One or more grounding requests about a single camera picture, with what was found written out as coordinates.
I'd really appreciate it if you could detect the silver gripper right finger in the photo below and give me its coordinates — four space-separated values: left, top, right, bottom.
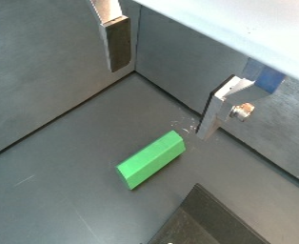
198 58 286 140

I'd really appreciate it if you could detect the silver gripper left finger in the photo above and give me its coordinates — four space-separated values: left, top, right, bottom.
90 0 131 72

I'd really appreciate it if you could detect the green hexagon prism block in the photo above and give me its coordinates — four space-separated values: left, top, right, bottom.
118 131 186 190

